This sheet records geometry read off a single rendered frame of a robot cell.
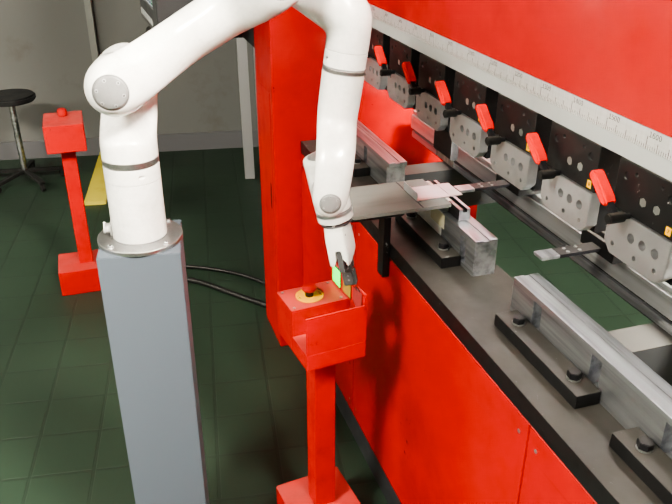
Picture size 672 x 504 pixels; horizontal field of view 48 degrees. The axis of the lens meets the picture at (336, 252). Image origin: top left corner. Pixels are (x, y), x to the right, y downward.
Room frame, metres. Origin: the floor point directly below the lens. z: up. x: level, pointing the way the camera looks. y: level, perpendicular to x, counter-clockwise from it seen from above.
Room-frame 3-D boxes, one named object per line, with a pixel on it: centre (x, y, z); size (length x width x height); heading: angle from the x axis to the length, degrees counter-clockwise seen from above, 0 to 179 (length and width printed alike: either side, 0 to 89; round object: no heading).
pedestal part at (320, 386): (1.61, 0.04, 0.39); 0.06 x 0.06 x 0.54; 25
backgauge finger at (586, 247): (1.49, -0.56, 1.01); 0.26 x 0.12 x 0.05; 108
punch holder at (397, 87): (2.04, -0.21, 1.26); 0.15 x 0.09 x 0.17; 18
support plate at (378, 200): (1.78, -0.14, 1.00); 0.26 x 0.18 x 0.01; 108
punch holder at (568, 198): (1.28, -0.46, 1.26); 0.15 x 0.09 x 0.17; 18
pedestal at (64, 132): (3.09, 1.17, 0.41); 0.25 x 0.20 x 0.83; 108
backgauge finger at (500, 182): (1.87, -0.44, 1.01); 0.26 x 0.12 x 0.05; 108
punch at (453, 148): (1.83, -0.28, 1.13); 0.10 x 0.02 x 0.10; 18
